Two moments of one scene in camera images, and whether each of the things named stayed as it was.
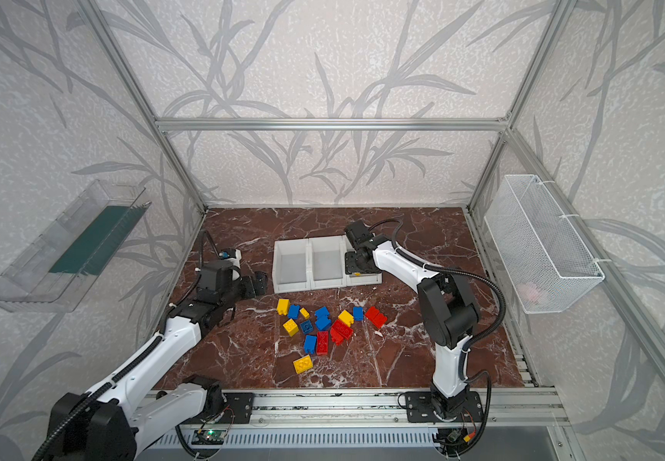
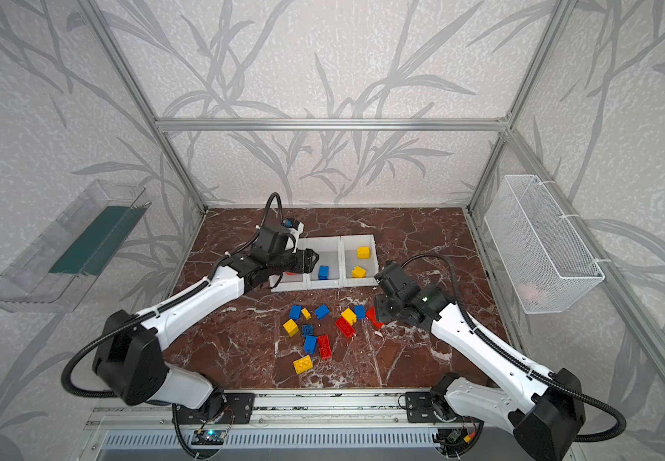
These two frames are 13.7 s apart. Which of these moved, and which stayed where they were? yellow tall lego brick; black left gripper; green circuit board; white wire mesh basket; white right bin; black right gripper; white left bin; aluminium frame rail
Moved: black right gripper; black left gripper; yellow tall lego brick
Stayed: aluminium frame rail; green circuit board; white wire mesh basket; white right bin; white left bin
